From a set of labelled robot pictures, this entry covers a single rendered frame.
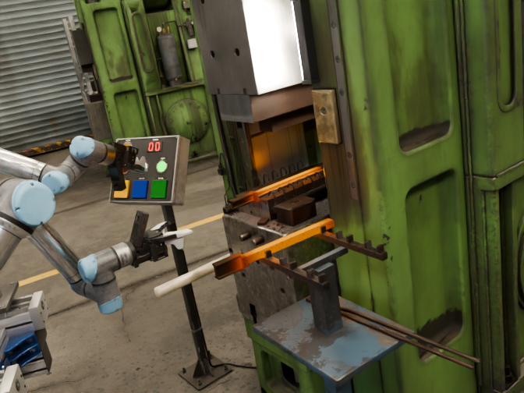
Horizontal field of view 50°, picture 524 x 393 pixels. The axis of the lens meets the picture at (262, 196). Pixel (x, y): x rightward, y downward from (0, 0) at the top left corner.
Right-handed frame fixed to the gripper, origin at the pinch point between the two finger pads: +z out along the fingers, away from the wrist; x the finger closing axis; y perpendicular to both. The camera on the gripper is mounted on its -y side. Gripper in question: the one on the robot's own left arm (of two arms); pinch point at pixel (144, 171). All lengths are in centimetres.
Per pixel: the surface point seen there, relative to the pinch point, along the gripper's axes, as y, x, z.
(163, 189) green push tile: -5.2, -2.6, 9.5
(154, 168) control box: 3.5, 4.1, 10.3
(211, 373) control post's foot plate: -85, 3, 67
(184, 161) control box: 7.3, -7.0, 15.7
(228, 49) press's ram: 37, -47, -19
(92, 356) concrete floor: -88, 82, 68
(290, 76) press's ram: 30, -64, -6
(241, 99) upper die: 22, -49, -12
